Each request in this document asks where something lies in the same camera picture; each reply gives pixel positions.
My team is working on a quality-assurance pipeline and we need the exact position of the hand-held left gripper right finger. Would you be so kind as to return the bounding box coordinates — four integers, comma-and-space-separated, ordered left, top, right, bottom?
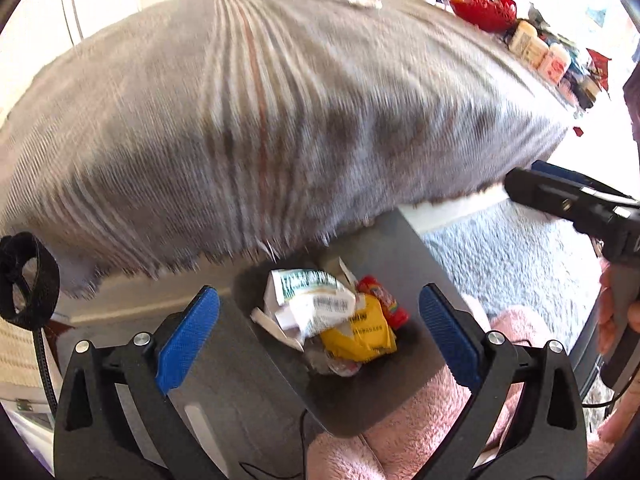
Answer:
417, 282, 590, 480

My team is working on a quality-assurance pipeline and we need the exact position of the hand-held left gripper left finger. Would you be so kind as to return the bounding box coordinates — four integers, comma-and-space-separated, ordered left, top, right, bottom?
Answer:
52, 285, 236, 480

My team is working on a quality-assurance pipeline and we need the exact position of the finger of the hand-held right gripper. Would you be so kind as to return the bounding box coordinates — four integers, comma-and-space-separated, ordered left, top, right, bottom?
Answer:
531, 159, 640, 209
504, 167, 618, 235

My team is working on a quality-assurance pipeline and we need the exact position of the person's right hand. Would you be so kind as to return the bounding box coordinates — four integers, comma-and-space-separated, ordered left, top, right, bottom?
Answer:
597, 259, 622, 357

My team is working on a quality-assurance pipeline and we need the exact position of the red candy wrapper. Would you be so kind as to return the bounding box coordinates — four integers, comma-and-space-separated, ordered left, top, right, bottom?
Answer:
357, 275, 409, 331

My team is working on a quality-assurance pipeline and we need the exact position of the grey fluffy rug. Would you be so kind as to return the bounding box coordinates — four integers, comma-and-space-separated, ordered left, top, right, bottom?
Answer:
420, 200, 608, 342

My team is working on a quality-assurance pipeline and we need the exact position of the yellow snack wrapper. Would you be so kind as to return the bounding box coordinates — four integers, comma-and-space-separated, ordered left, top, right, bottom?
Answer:
319, 295, 399, 364

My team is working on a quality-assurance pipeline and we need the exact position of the pink fleece clothing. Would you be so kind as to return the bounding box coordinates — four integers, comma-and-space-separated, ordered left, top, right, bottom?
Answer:
305, 295, 640, 480

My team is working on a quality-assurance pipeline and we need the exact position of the white bottle with pink label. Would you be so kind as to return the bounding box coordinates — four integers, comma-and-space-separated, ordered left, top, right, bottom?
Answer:
537, 44, 574, 87

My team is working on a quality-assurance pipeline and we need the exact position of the red snack packet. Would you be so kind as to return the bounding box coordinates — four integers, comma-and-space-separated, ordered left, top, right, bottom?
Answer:
584, 49, 614, 92

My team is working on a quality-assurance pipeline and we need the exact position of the white green printed carton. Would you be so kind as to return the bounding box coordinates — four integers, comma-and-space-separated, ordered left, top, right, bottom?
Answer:
250, 267, 359, 347

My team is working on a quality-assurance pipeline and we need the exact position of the cream plastic bottle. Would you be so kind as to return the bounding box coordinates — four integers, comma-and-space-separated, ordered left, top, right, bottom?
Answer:
506, 20, 539, 57
522, 35, 552, 69

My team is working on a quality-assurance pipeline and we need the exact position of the red plastic basket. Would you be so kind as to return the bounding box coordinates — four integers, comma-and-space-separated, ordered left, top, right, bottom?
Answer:
449, 0, 519, 32

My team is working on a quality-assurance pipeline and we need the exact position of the grey plaid fringed blanket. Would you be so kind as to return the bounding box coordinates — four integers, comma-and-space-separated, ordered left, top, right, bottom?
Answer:
0, 0, 573, 297

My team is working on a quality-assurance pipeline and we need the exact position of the black velcro strap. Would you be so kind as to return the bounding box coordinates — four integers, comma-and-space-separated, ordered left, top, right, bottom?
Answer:
0, 232, 62, 426

